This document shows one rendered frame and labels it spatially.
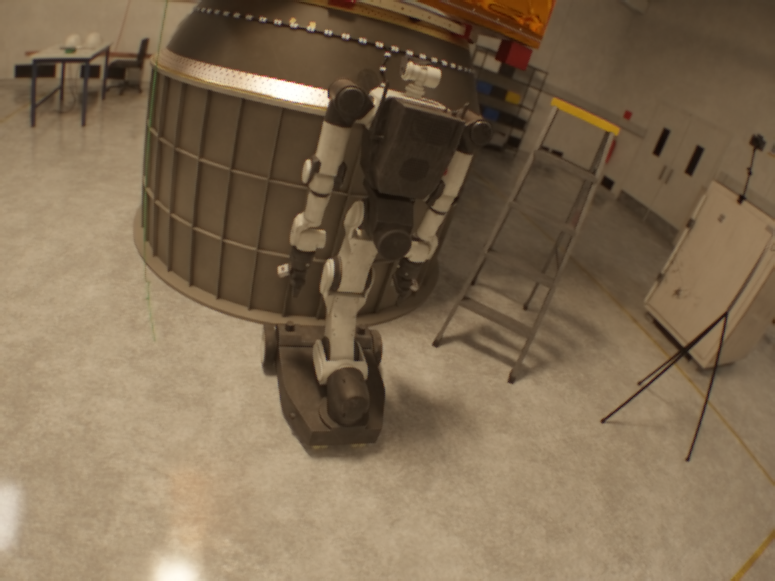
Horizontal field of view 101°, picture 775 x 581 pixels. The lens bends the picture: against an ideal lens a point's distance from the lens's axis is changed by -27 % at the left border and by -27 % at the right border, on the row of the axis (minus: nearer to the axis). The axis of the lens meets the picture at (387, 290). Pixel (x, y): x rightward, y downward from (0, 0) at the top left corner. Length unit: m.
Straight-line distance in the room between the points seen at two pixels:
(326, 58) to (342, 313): 1.13
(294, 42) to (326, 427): 1.66
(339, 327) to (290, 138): 0.86
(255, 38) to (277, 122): 0.44
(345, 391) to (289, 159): 1.05
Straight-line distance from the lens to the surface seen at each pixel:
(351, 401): 1.66
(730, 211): 4.23
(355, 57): 2.08
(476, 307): 2.53
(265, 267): 2.30
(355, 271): 1.71
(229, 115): 2.10
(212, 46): 2.28
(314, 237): 1.57
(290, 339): 2.04
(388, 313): 2.68
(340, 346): 1.83
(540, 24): 2.63
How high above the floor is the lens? 1.54
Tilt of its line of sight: 32 degrees down
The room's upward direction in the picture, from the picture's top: 19 degrees clockwise
